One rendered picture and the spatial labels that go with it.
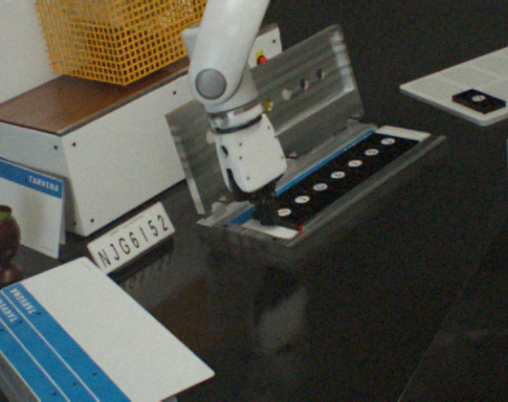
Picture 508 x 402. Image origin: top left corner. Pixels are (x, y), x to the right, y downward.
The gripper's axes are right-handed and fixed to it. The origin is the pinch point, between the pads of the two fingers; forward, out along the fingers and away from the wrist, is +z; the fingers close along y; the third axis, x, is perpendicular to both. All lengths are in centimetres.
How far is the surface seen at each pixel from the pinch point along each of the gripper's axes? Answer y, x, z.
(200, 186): -3.1, 10.0, -6.0
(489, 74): 71, 4, 3
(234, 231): -3.8, 4.6, 1.6
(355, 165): 22.4, -0.3, 1.5
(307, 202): 7.8, -1.3, 1.8
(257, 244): -4.0, 0.2, 3.7
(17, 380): -53, -5, -2
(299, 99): 25.7, 11.1, -10.1
